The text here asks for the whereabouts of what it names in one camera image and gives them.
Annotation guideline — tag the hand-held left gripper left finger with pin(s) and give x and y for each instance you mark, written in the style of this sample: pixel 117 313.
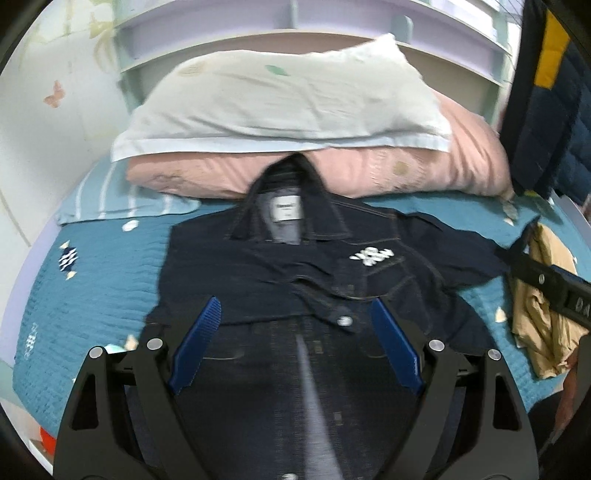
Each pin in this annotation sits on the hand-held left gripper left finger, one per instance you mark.
pixel 198 344

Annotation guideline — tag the lilac bed headboard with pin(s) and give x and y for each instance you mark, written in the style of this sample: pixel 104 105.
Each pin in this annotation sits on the lilac bed headboard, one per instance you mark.
pixel 323 18

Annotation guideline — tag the dark denim jacket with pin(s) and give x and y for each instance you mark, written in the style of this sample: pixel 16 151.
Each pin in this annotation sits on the dark denim jacket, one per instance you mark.
pixel 277 258

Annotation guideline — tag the dark quilted hanging jacket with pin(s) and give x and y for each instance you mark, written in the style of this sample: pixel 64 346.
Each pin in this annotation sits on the dark quilted hanging jacket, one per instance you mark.
pixel 535 129

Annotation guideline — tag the person's right forearm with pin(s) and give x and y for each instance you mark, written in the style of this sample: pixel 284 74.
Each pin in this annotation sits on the person's right forearm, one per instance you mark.
pixel 575 381

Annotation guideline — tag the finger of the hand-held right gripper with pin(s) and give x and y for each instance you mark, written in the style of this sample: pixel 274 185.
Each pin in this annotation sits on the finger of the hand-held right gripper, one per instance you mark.
pixel 531 272

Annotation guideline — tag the teal quilted blanket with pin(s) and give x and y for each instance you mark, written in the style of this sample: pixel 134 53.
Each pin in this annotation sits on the teal quilted blanket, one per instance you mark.
pixel 101 258

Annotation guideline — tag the pink embroidered pillow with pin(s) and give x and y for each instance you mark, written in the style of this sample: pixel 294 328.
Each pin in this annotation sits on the pink embroidered pillow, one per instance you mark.
pixel 415 166

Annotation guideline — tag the beige garment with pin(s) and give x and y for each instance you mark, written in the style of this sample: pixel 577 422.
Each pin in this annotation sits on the beige garment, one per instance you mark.
pixel 540 318

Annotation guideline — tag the white pillow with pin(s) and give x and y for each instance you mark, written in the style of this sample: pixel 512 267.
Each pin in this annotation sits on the white pillow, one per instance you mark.
pixel 286 101

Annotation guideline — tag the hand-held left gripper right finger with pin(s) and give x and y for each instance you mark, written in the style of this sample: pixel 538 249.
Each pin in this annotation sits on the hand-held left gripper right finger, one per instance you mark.
pixel 397 350

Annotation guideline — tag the light blue striped sheet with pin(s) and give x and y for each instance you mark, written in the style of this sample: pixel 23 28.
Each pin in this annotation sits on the light blue striped sheet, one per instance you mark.
pixel 101 194

